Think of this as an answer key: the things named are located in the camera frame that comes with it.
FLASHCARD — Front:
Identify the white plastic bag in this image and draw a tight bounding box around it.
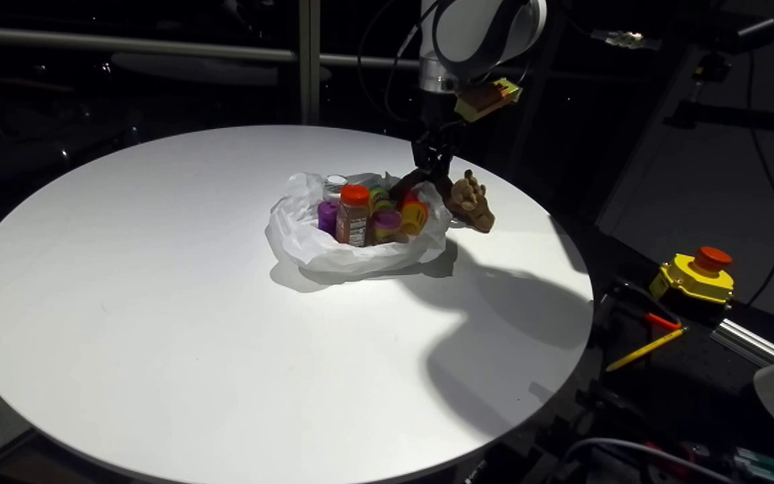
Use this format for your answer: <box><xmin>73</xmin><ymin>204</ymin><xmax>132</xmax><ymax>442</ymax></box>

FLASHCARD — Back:
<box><xmin>263</xmin><ymin>170</ymin><xmax>456</xmax><ymax>283</ymax></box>

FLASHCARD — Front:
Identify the red lid spice jar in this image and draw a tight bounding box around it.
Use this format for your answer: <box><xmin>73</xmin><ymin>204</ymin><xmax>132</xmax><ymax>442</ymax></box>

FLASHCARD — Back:
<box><xmin>335</xmin><ymin>183</ymin><xmax>373</xmax><ymax>249</ymax></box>

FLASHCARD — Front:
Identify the brown plush toy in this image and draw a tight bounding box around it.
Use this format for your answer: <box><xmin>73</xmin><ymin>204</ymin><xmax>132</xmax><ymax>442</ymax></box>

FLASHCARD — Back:
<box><xmin>445</xmin><ymin>170</ymin><xmax>499</xmax><ymax>237</ymax></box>

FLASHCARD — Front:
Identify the black camera on stand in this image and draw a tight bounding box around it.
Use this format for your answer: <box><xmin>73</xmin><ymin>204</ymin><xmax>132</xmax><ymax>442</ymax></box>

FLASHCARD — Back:
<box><xmin>673</xmin><ymin>3</ymin><xmax>774</xmax><ymax>83</ymax></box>

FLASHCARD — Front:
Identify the grey vertical metal post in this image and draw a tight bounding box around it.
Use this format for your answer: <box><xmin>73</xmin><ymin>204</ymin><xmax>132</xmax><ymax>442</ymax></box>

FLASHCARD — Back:
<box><xmin>295</xmin><ymin>0</ymin><xmax>326</xmax><ymax>126</ymax></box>

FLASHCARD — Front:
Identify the aluminium extrusion bar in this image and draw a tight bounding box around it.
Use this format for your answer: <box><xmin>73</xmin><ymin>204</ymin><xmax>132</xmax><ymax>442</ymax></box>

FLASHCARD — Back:
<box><xmin>713</xmin><ymin>317</ymin><xmax>774</xmax><ymax>365</ymax></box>

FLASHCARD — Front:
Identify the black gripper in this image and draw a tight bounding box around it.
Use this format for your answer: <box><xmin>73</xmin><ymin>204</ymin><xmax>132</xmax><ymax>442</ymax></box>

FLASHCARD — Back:
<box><xmin>386</xmin><ymin>88</ymin><xmax>467</xmax><ymax>204</ymax></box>

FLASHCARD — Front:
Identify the yellow emergency stop button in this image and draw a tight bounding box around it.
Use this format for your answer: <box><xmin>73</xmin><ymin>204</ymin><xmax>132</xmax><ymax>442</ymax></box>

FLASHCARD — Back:
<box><xmin>647</xmin><ymin>244</ymin><xmax>740</xmax><ymax>307</ymax></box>

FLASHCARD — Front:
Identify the orange handled tool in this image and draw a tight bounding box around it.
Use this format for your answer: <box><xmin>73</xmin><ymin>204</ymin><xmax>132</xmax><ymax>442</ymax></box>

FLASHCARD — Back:
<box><xmin>639</xmin><ymin>310</ymin><xmax>686</xmax><ymax>335</ymax></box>

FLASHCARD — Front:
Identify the grey horizontal metal rail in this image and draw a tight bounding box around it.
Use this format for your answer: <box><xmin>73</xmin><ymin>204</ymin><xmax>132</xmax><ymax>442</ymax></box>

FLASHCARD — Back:
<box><xmin>0</xmin><ymin>21</ymin><xmax>424</xmax><ymax>76</ymax></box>

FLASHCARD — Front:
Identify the grey floor cable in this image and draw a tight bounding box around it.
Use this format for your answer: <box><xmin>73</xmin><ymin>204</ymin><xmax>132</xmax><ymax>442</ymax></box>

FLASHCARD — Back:
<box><xmin>564</xmin><ymin>435</ymin><xmax>740</xmax><ymax>484</ymax></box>

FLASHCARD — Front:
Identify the purple plastic cylinder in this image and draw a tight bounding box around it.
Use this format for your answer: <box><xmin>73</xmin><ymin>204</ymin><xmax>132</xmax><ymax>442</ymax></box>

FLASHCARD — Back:
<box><xmin>314</xmin><ymin>197</ymin><xmax>345</xmax><ymax>235</ymax></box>

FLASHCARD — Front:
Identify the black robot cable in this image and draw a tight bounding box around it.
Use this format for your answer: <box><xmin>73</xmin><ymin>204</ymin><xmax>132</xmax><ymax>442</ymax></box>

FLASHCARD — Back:
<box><xmin>355</xmin><ymin>0</ymin><xmax>424</xmax><ymax>118</ymax></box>

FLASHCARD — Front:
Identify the yellow pencil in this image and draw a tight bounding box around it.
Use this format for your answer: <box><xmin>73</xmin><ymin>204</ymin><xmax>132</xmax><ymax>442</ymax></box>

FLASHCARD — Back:
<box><xmin>605</xmin><ymin>323</ymin><xmax>691</xmax><ymax>377</ymax></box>

